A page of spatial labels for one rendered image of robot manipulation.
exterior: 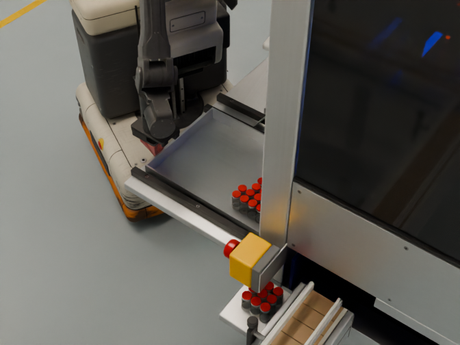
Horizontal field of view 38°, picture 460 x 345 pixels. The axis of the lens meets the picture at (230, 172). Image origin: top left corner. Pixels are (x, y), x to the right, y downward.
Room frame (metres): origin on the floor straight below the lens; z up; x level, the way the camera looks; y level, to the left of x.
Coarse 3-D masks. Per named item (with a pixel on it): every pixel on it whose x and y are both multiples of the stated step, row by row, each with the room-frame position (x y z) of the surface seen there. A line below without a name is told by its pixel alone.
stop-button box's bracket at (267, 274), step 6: (282, 252) 0.76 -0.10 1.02; (276, 258) 0.75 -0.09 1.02; (282, 258) 0.77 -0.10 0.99; (270, 264) 0.73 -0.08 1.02; (276, 264) 0.75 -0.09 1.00; (282, 264) 0.77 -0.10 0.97; (264, 270) 0.72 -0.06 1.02; (270, 270) 0.73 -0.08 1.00; (276, 270) 0.75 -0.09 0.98; (264, 276) 0.72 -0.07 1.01; (270, 276) 0.73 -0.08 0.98; (264, 282) 0.72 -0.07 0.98
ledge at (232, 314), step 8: (240, 296) 0.75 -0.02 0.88; (288, 296) 0.75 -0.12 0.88; (232, 304) 0.73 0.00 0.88; (240, 304) 0.73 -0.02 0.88; (224, 312) 0.71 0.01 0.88; (232, 312) 0.71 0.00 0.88; (240, 312) 0.71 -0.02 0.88; (248, 312) 0.71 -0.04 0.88; (224, 320) 0.70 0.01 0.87; (232, 320) 0.70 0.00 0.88; (240, 320) 0.70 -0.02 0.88; (240, 328) 0.68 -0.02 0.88
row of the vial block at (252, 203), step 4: (260, 192) 1.00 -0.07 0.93; (256, 196) 0.98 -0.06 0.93; (260, 196) 0.98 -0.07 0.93; (252, 200) 0.97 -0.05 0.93; (256, 200) 0.97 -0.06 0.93; (260, 200) 0.97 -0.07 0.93; (248, 204) 0.96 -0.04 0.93; (252, 204) 0.96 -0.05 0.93; (256, 204) 0.96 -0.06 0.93; (248, 208) 0.96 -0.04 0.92; (252, 208) 0.96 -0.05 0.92; (248, 212) 0.96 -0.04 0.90; (252, 212) 0.95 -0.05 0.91; (248, 216) 0.96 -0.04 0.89; (252, 216) 0.95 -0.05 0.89
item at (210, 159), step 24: (216, 120) 1.29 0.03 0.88; (168, 144) 1.16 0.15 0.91; (192, 144) 1.20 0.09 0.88; (216, 144) 1.20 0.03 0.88; (240, 144) 1.20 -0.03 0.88; (168, 168) 1.11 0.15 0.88; (192, 168) 1.11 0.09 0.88; (216, 168) 1.11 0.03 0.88; (240, 168) 1.11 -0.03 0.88; (192, 192) 1.01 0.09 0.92; (216, 192) 1.04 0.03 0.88; (240, 216) 0.96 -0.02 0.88
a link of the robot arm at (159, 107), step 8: (136, 72) 1.15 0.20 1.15; (176, 72) 1.15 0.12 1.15; (136, 80) 1.14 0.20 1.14; (176, 80) 1.14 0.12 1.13; (136, 88) 1.13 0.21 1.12; (144, 88) 1.13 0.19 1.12; (152, 88) 1.13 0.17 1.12; (160, 88) 1.14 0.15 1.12; (168, 88) 1.14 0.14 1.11; (152, 96) 1.11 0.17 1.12; (160, 96) 1.11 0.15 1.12; (168, 96) 1.11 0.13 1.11; (152, 104) 1.08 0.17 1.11; (160, 104) 1.08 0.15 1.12; (168, 104) 1.09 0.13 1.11; (144, 112) 1.09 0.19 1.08; (152, 112) 1.07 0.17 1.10; (160, 112) 1.06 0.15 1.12; (168, 112) 1.06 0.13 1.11; (152, 120) 1.05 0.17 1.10; (160, 120) 1.05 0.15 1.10; (168, 120) 1.05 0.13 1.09; (152, 128) 1.04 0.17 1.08; (160, 128) 1.05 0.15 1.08; (168, 128) 1.05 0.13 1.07; (160, 136) 1.05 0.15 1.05
